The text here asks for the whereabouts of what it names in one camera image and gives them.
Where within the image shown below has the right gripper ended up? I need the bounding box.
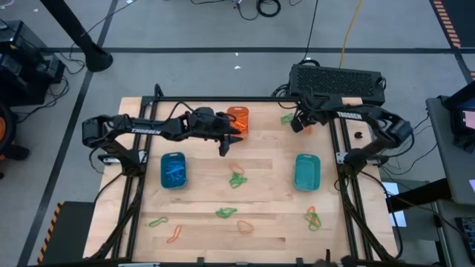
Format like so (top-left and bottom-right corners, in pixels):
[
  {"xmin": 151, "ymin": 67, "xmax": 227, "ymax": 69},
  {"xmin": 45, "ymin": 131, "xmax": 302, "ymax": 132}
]
[{"xmin": 290, "ymin": 92, "xmax": 330, "ymax": 134}]

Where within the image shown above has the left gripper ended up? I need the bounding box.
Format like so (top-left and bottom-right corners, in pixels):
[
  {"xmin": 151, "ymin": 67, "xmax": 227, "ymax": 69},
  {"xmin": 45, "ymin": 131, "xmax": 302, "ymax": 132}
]
[{"xmin": 185, "ymin": 106, "xmax": 245, "ymax": 157}]

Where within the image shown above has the teal plastic basket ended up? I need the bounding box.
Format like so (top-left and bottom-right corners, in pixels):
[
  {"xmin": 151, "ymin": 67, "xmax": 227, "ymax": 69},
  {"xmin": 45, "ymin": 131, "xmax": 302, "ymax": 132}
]
[{"xmin": 294, "ymin": 153, "xmax": 321, "ymax": 192}]

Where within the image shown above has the orange plastic basket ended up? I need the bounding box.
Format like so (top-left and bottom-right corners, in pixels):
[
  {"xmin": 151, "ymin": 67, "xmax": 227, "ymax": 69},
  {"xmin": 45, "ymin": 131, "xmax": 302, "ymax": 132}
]
[{"xmin": 226, "ymin": 105, "xmax": 250, "ymax": 136}]

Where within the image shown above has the black computer tower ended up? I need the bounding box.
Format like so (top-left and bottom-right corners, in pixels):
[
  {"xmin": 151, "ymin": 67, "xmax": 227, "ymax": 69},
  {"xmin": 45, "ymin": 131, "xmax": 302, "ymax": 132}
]
[{"xmin": 288, "ymin": 63, "xmax": 387, "ymax": 120}]

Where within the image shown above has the blue plastic basket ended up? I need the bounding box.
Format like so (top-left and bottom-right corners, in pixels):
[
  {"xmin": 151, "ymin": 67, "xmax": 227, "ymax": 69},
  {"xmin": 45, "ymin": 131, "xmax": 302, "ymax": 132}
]
[{"xmin": 160, "ymin": 151, "xmax": 188, "ymax": 190}]

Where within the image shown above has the black beam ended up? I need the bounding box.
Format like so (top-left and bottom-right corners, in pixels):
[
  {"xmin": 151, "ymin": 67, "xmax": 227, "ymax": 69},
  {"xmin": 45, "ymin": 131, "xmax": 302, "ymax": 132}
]
[{"xmin": 384, "ymin": 177, "xmax": 453, "ymax": 213}]

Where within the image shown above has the dark grey desk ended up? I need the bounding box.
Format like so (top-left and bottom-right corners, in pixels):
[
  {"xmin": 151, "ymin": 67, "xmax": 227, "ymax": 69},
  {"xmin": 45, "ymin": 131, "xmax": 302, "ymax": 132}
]
[{"xmin": 425, "ymin": 95, "xmax": 475, "ymax": 207}]

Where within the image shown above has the black laptop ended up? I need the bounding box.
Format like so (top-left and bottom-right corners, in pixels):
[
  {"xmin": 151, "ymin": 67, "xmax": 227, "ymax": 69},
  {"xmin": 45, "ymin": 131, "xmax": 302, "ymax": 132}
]
[{"xmin": 442, "ymin": 80, "xmax": 475, "ymax": 151}]

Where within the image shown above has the black pole stand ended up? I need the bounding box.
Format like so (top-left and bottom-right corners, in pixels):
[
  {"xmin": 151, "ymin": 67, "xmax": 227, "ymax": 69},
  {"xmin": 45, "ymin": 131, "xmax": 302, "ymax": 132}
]
[{"xmin": 39, "ymin": 0, "xmax": 114, "ymax": 73}]

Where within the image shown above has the black mat with hazard stripes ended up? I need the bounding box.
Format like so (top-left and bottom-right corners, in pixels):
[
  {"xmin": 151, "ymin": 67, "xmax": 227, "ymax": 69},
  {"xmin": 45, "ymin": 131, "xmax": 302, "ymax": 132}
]
[
  {"xmin": 36, "ymin": 200, "xmax": 96, "ymax": 266},
  {"xmin": 429, "ymin": 0, "xmax": 475, "ymax": 50}
]

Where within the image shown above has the black keyboard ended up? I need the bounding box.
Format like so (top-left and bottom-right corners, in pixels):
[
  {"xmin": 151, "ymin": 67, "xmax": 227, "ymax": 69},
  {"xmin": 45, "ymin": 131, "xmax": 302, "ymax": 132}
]
[{"xmin": 455, "ymin": 217, "xmax": 475, "ymax": 263}]

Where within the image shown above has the black equipment cart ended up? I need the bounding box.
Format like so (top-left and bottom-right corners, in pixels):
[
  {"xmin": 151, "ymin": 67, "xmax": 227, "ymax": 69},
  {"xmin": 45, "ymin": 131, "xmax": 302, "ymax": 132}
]
[{"xmin": 0, "ymin": 19, "xmax": 67, "ymax": 108}]

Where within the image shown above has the black orange wheeled device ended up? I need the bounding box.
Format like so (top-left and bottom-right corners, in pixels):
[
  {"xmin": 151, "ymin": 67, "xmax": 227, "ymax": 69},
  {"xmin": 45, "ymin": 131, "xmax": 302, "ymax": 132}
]
[{"xmin": 0, "ymin": 102, "xmax": 31, "ymax": 179}]

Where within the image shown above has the black aluminium table frame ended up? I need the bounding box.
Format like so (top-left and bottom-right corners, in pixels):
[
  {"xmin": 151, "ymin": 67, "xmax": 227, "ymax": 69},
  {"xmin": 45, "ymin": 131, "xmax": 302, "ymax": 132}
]
[{"xmin": 88, "ymin": 83, "xmax": 400, "ymax": 267}]

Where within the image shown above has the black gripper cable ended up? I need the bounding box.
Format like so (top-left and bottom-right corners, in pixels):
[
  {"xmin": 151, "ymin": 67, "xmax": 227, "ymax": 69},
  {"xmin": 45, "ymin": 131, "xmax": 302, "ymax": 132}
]
[{"xmin": 165, "ymin": 100, "xmax": 201, "ymax": 122}]

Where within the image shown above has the black power cable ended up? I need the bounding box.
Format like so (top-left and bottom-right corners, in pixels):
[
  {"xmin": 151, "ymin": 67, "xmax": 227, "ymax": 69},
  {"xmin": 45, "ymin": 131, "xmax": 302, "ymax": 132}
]
[{"xmin": 298, "ymin": 0, "xmax": 321, "ymax": 67}]

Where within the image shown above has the yellow power cable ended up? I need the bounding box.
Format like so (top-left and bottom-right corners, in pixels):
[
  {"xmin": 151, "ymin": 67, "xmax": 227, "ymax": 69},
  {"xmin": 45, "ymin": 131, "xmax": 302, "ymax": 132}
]
[{"xmin": 338, "ymin": 0, "xmax": 364, "ymax": 70}]

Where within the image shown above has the black cable coil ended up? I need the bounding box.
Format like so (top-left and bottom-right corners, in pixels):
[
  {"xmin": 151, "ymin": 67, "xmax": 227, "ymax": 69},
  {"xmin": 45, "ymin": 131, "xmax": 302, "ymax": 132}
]
[{"xmin": 256, "ymin": 0, "xmax": 282, "ymax": 19}]

